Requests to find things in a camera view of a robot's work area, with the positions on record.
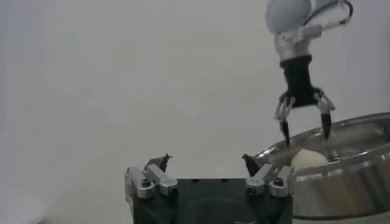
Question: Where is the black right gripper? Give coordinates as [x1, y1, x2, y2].
[273, 54, 336, 147]

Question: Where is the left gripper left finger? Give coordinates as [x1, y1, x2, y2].
[124, 153, 179, 200]

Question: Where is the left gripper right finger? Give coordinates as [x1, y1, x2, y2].
[241, 153, 297, 198]

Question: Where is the white steamed baozi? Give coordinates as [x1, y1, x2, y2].
[291, 148, 330, 171]

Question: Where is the stainless steel steamer basket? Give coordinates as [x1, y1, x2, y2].
[254, 112, 390, 220]

